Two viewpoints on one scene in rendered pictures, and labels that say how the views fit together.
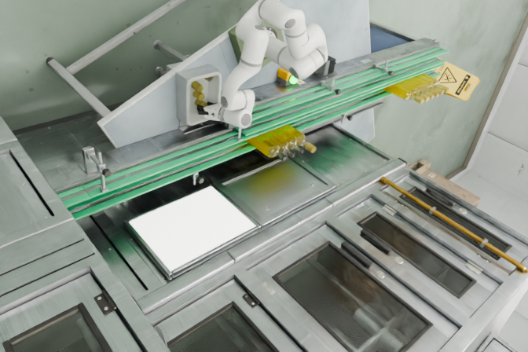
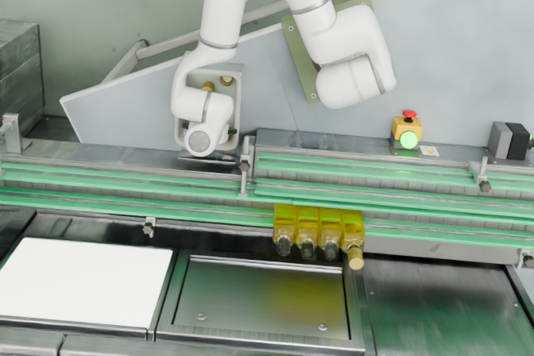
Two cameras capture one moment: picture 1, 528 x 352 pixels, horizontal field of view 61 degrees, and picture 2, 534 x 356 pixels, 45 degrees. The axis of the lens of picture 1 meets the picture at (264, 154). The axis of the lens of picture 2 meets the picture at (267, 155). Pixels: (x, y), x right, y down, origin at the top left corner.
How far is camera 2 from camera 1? 1.24 m
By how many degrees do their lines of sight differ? 40
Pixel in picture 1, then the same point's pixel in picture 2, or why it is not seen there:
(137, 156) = (83, 157)
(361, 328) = not seen: outside the picture
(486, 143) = not seen: outside the picture
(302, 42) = (312, 27)
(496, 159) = not seen: outside the picture
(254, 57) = (207, 29)
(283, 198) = (245, 318)
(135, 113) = (111, 101)
